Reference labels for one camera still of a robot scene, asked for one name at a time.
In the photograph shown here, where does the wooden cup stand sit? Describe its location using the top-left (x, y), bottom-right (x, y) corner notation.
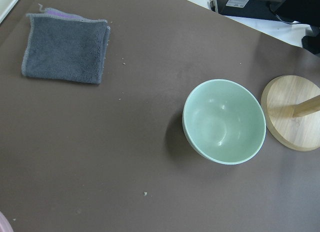
top-left (261, 75), bottom-right (320, 152)

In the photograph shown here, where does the green bowl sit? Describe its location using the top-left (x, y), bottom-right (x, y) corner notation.
top-left (182, 79), bottom-right (267, 165)

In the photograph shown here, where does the grey folded cloth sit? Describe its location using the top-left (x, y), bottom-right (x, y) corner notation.
top-left (21, 7), bottom-right (111, 85)

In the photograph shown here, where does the black power box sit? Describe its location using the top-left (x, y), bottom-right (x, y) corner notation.
top-left (213, 0), bottom-right (282, 21)

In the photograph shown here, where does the black monitor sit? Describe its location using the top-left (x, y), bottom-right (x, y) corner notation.
top-left (268, 0), bottom-right (320, 55)

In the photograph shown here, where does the cream rabbit tray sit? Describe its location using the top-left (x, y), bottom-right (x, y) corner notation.
top-left (0, 0), bottom-right (19, 23)

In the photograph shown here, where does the pink bowl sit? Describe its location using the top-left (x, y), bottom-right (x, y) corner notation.
top-left (0, 212), bottom-right (14, 232)

